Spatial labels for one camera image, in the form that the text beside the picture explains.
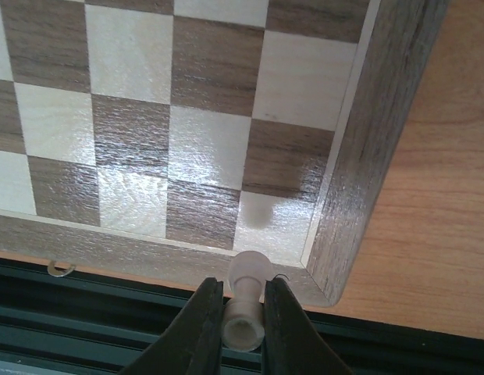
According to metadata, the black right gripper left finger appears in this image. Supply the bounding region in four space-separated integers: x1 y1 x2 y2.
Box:
119 277 223 374

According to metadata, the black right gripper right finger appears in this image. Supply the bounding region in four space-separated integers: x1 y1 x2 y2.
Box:
262 277 353 374

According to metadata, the white chess rook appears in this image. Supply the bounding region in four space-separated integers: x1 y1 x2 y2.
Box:
222 251 273 352

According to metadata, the wooden chess board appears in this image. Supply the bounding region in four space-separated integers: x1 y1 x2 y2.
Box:
0 1 447 306

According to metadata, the black aluminium frame rail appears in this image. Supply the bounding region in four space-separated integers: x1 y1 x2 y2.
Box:
0 259 484 374

